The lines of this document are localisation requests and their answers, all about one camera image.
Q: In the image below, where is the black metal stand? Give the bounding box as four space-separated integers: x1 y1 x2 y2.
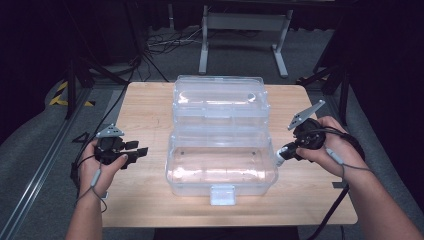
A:
295 61 352 127
63 54 130 120

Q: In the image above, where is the person's right hand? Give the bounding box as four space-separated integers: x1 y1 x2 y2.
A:
295 115 368 180

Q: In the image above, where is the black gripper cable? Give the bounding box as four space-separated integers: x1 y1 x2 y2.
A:
69 138 102 189
305 127 367 240

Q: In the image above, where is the clear plastic storage box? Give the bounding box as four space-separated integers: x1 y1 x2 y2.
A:
165 74 280 206

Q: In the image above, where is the bundle of floor cables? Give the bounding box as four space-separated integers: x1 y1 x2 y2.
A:
145 27 205 55

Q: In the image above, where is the person's left hand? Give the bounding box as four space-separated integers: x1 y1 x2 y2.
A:
78 139 129 198

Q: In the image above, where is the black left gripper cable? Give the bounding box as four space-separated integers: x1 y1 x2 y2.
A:
69 138 102 189

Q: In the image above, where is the small white bottle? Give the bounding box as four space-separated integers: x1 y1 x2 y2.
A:
274 147 289 168

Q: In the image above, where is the aluminium floor rail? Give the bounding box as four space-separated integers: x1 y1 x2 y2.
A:
0 87 94 240

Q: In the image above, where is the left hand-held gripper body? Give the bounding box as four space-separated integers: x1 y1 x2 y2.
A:
94 123 128 165

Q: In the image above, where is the grey wrist cord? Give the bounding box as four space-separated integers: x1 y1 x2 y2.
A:
74 167 109 214
324 147 374 180

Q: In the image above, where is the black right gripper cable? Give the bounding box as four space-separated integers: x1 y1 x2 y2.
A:
305 127 367 240

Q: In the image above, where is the black floor cable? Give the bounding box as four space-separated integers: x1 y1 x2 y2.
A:
87 63 141 144

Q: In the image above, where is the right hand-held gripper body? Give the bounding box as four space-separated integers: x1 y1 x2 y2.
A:
287 99 326 151

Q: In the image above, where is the grey left wrist cord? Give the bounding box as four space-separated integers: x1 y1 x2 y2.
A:
74 167 109 214

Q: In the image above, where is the grey right wrist cord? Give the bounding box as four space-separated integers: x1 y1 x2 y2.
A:
324 147 374 180

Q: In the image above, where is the grey metal desk frame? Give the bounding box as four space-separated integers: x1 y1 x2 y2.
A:
198 4 294 79

